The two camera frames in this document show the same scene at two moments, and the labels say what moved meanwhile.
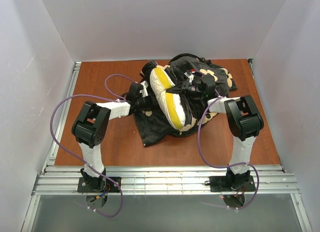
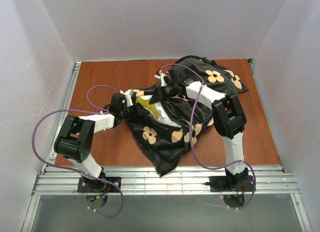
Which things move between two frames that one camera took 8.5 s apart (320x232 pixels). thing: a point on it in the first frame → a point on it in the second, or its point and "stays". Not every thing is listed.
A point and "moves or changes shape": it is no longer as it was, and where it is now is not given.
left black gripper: x=152 y=100 → x=137 y=109
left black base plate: x=109 y=187 stays
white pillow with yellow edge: x=169 y=102 moves or changes shape
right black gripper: x=185 y=86 → x=158 y=92
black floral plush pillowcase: x=152 y=125 moves or changes shape
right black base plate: x=218 y=184 stays
